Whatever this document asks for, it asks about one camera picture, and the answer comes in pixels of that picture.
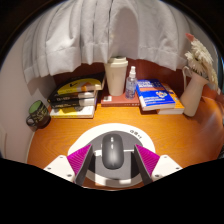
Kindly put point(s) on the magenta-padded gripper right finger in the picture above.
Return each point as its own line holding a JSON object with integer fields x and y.
{"x": 165, "y": 165}

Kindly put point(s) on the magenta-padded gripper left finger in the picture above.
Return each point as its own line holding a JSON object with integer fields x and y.
{"x": 61, "y": 166}

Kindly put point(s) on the black computer mouse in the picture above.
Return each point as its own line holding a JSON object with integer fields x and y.
{"x": 112, "y": 151}

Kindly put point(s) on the white and grey mouse pad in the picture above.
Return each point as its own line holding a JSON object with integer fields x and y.
{"x": 113, "y": 128}

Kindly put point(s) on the yellow and white book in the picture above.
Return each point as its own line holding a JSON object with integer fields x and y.
{"x": 71, "y": 112}

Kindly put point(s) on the green camouflage mug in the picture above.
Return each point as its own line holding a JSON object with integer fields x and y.
{"x": 38, "y": 115}

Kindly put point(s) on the orange book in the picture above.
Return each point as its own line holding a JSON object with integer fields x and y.
{"x": 176, "y": 106}

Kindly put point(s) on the blue book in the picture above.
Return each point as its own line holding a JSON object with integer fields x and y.
{"x": 153, "y": 95}

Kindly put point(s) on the white ceramic vase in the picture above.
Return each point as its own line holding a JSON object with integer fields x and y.
{"x": 193, "y": 96}

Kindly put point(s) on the reddish brown book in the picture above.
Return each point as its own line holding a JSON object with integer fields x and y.
{"x": 116, "y": 101}

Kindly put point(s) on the yellow and black book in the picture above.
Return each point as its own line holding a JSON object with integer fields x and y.
{"x": 80, "y": 86}

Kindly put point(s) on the clear spray bottle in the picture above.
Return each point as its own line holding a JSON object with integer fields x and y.
{"x": 131, "y": 87}

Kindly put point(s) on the cream travel tumbler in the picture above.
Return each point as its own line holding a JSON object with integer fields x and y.
{"x": 116, "y": 78}

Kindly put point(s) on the white artificial flower bouquet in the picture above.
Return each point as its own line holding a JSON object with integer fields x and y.
{"x": 200, "y": 60}

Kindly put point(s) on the white curtain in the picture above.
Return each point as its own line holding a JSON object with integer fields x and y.
{"x": 100, "y": 33}

